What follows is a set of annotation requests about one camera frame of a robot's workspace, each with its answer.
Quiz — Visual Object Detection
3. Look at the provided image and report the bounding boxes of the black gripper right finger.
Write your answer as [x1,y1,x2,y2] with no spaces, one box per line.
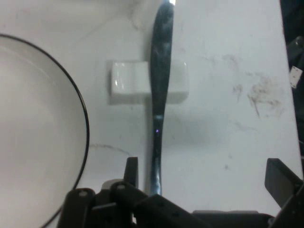
[265,158,304,228]

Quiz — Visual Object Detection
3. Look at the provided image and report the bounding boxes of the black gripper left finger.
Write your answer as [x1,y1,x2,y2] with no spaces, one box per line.
[58,156,205,228]

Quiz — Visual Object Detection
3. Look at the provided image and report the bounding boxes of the metal table knife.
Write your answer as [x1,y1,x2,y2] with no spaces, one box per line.
[145,0,177,197]

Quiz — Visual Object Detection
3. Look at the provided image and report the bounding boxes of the white ceramic cutlery rest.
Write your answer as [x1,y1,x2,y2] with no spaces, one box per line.
[108,59,190,105]

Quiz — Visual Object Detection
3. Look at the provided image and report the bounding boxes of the white bowl with black rim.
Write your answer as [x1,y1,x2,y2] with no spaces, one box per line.
[0,34,90,228]

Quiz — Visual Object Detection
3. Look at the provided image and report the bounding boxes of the black rounded base object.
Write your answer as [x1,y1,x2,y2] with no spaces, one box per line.
[279,0,304,157]

